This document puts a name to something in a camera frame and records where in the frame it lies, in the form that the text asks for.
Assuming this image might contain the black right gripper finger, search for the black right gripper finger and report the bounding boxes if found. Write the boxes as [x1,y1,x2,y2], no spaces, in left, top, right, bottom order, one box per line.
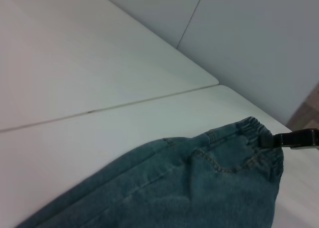
[260,128,319,151]

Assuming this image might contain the blue denim shorts with cartoon print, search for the blue denim shorts with cartoon print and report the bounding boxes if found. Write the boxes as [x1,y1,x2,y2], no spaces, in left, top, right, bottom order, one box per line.
[14,116,285,228]

